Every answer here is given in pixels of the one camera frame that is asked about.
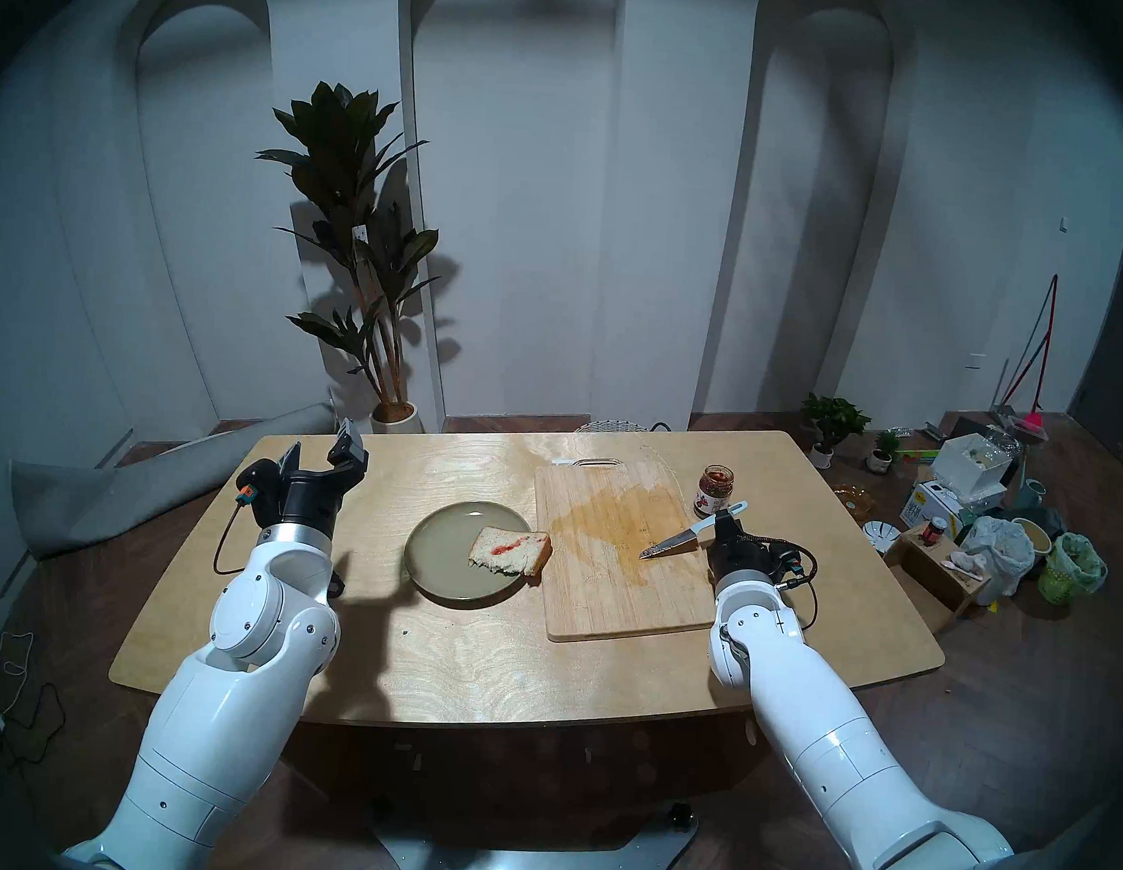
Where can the tall potted leafy plant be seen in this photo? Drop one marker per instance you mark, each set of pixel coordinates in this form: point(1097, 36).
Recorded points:
point(342, 151)

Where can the white and yellow carton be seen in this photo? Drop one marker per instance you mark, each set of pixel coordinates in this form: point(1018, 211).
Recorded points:
point(929, 510)

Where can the beige bucket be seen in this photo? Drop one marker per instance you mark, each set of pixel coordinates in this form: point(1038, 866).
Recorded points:
point(1030, 536)

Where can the white plastic bag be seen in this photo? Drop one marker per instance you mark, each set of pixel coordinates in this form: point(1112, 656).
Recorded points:
point(1000, 551)

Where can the green mesh bag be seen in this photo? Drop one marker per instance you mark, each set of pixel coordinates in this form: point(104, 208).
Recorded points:
point(1070, 572)

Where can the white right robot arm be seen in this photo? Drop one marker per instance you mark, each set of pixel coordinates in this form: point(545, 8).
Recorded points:
point(818, 719)

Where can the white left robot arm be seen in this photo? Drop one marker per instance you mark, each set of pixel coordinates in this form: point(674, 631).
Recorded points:
point(234, 703)

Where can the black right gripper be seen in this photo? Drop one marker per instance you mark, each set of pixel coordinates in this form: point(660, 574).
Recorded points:
point(746, 558)

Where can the metal robot base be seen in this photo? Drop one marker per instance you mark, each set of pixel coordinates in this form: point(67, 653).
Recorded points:
point(524, 869)

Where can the rolled grey mat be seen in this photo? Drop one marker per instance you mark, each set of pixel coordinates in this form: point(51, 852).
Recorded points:
point(142, 481)

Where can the tiny potted plant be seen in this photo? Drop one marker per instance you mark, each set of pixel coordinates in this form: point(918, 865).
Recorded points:
point(882, 455)

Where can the round green plate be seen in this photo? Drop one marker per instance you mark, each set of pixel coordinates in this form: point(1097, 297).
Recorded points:
point(440, 554)

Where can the slice of bread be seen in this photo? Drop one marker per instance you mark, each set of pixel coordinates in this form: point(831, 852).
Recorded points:
point(510, 550)

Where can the white patterned bowl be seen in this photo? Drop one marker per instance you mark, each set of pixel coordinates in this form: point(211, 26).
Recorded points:
point(882, 534)

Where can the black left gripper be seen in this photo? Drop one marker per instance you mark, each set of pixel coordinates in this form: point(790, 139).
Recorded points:
point(304, 497)

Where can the open white box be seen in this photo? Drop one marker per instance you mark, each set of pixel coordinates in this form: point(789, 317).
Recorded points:
point(966, 470)

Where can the glass jam jar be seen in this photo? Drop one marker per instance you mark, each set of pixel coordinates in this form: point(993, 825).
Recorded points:
point(713, 494)

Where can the bushy small potted plant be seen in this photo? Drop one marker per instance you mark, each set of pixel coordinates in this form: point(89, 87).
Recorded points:
point(834, 418)

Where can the wooden cutting board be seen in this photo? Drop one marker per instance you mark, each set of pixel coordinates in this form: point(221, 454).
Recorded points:
point(601, 589)

